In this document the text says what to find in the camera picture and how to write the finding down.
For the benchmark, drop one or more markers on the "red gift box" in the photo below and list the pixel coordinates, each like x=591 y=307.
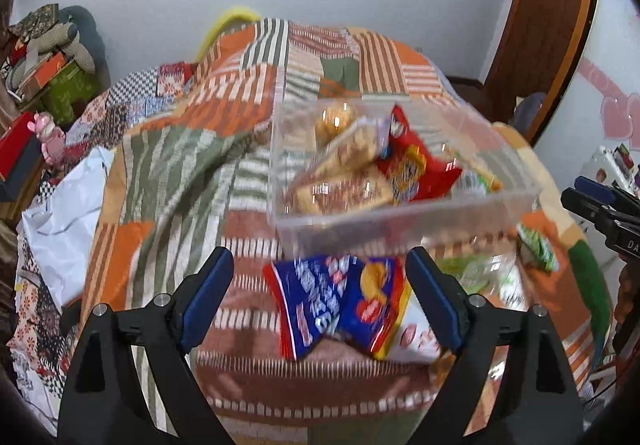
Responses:
x=19 y=155

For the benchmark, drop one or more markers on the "yellow foam headboard tube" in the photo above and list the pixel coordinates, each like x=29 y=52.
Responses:
x=229 y=19

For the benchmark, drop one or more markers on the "pile of cushions boxes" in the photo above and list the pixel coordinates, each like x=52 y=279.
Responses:
x=56 y=62

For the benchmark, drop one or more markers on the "purple cracker pack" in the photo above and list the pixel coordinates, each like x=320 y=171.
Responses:
x=359 y=145

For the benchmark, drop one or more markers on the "square bread slice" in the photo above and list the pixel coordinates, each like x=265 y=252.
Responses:
x=353 y=191

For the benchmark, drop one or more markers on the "pink rabbit toy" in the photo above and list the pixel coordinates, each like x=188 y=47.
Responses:
x=50 y=137

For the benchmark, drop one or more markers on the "white plastic bag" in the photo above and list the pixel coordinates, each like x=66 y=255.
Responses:
x=60 y=230

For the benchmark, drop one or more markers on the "brown wooden door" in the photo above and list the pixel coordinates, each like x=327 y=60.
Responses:
x=537 y=53

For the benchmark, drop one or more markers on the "clear plastic storage bin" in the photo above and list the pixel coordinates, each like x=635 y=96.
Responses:
x=494 y=190

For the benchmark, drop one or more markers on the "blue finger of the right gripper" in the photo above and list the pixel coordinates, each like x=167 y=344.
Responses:
x=594 y=190

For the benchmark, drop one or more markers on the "green small snack packet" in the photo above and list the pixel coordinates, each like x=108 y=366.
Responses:
x=536 y=249

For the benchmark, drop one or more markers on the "checkered patchwork blanket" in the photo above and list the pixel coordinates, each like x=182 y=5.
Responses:
x=41 y=351

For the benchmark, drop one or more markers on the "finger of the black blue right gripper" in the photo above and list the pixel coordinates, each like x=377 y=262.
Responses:
x=537 y=401

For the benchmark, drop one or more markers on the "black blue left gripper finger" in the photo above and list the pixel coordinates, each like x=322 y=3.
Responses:
x=103 y=402

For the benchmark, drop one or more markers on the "wooden wardrobe white doors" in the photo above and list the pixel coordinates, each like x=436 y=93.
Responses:
x=600 y=106

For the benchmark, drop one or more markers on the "yellow white snack packet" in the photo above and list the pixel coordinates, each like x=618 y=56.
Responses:
x=414 y=341

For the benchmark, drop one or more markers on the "blue chip bag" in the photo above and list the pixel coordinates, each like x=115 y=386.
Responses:
x=348 y=298

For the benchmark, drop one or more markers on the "red noodle snack bag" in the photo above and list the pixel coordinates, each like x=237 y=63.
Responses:
x=410 y=168

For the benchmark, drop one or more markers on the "orange puffed snack bag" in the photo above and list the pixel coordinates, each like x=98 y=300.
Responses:
x=332 y=122

